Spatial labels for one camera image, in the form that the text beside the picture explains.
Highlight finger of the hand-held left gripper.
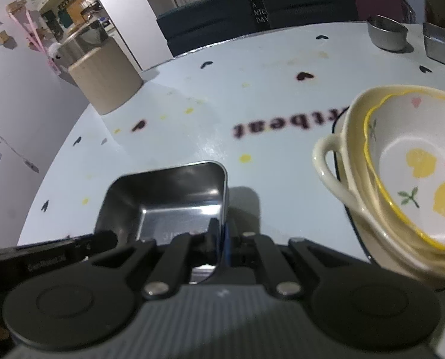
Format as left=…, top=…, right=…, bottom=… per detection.
left=17, top=230, right=119, bottom=283

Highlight black sign white letters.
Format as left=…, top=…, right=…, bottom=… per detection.
left=245, top=0, right=270, bottom=27

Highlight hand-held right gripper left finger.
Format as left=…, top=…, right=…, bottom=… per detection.
left=90, top=219, right=223, bottom=300

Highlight shiny steel pot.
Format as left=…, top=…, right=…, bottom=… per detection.
left=56, top=22, right=109, bottom=64

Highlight cream bowl with two handles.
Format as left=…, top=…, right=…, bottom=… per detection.
left=312, top=85, right=445, bottom=290

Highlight dark blue chair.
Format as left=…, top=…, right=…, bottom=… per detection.
left=258, top=0, right=358, bottom=28
left=157, top=0, right=253, bottom=57

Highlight maroon cloth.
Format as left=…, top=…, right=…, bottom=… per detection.
left=352, top=0, right=406, bottom=23

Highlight floral white bowl yellow rim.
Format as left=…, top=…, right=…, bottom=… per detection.
left=364, top=95, right=445, bottom=257

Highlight round steel bowl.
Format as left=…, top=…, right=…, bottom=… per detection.
left=367, top=15, right=409, bottom=51

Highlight pink rack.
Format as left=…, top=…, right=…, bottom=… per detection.
left=7, top=5, right=60, bottom=73

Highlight square white plate leaf print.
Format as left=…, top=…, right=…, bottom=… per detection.
left=331, top=112, right=445, bottom=293

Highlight beige cylindrical container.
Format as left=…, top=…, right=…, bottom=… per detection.
left=68, top=39, right=144, bottom=116

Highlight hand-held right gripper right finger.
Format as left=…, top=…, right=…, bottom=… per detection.
left=224, top=222, right=361, bottom=298

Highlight rectangular steel container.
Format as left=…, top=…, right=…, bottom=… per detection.
left=94, top=161, right=228, bottom=285
left=423, top=22, right=445, bottom=72

